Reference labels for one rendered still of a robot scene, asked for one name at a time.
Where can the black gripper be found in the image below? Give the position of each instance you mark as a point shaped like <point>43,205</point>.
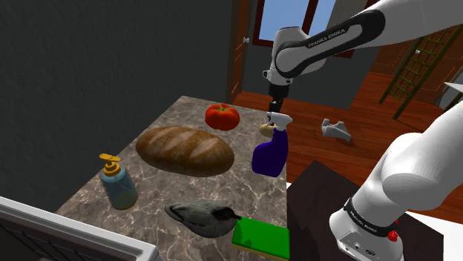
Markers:
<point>277,94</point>

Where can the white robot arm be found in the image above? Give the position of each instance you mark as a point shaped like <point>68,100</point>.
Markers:
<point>405,173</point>

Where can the tan potato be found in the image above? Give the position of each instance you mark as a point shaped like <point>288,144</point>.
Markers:
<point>267,130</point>

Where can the red tomato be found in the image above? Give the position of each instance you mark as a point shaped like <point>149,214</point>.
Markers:
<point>222,116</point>

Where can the brown wooden door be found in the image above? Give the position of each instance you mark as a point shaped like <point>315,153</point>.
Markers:
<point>239,47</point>

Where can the blue spray bottle white trigger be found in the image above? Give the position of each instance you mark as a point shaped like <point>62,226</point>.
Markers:
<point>270,155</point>

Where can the grey dumbbell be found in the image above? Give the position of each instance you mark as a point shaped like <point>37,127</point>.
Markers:
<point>335,129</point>

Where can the red framed window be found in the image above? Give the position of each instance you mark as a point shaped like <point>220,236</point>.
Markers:
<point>289,18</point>

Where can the brown bread loaf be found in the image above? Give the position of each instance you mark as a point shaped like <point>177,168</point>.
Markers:
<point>184,150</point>

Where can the dark robot stand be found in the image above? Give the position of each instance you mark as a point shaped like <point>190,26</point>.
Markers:
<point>318,202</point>

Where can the green wooden ladder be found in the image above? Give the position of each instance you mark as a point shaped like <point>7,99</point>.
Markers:
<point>416,65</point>

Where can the grey duck figure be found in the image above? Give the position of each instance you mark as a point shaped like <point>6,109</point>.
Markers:
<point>202,217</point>

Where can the green sponge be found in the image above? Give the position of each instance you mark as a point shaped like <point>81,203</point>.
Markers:
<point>262,238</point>

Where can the clear soap dispenser yellow pump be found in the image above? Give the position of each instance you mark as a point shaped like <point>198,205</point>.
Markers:
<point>118,188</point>

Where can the white appliance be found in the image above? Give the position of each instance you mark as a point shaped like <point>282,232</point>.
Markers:
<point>54,235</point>

